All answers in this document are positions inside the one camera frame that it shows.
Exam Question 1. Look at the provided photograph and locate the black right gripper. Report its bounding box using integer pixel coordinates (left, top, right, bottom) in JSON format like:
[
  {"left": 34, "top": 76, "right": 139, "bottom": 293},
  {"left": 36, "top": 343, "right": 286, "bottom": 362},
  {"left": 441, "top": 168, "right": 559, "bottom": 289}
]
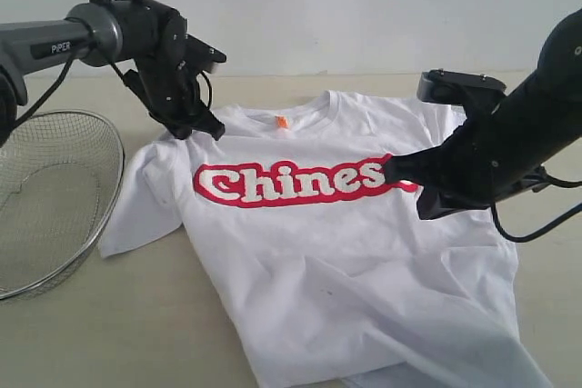
[{"left": 385, "top": 119, "right": 550, "bottom": 221}]

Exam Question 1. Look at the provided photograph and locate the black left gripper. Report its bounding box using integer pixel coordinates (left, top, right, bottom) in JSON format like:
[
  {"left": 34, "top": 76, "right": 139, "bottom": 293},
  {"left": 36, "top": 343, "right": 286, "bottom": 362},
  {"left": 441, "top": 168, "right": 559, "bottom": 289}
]
[{"left": 122, "top": 56, "right": 226, "bottom": 141}]

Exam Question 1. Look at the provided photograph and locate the white t-shirt red print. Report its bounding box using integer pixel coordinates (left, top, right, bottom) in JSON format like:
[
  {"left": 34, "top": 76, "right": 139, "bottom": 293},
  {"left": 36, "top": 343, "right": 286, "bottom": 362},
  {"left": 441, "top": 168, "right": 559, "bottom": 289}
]
[{"left": 98, "top": 91, "right": 549, "bottom": 387}]

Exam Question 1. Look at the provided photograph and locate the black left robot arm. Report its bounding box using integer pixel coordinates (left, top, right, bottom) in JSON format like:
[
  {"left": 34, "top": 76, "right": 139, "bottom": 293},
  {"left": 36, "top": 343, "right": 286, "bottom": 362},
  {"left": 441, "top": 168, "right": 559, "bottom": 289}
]
[{"left": 1, "top": 0, "right": 226, "bottom": 142}]

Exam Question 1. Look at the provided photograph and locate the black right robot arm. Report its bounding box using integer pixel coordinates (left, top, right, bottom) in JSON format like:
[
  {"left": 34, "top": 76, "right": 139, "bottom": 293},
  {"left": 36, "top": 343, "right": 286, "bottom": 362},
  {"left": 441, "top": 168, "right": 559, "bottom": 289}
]
[{"left": 383, "top": 12, "right": 581, "bottom": 220}]

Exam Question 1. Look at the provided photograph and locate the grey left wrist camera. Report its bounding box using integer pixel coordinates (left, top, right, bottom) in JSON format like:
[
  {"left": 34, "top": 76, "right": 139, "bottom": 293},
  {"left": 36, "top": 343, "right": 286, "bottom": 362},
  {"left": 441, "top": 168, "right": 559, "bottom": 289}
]
[{"left": 184, "top": 35, "right": 227, "bottom": 74}]

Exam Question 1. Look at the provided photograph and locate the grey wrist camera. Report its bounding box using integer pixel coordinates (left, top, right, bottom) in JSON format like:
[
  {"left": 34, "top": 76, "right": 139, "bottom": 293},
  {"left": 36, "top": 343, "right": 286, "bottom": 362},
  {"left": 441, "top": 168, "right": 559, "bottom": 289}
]
[
  {"left": 184, "top": 35, "right": 227, "bottom": 74},
  {"left": 416, "top": 69, "right": 507, "bottom": 115}
]

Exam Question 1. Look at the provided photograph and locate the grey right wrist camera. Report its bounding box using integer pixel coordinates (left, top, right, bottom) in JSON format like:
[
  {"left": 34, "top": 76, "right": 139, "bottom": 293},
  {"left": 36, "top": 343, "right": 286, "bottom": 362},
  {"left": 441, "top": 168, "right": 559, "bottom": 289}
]
[{"left": 416, "top": 69, "right": 507, "bottom": 115}]

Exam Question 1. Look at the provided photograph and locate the metal wire mesh basket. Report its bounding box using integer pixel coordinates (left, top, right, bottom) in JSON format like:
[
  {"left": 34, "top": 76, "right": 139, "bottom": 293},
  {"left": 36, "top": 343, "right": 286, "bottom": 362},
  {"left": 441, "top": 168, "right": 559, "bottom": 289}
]
[{"left": 1, "top": 110, "right": 125, "bottom": 303}]

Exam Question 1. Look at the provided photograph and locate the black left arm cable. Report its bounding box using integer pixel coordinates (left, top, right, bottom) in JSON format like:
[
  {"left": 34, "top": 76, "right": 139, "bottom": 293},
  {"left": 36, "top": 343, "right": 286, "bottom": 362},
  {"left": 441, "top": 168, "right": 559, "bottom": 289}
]
[{"left": 13, "top": 0, "right": 215, "bottom": 128}]

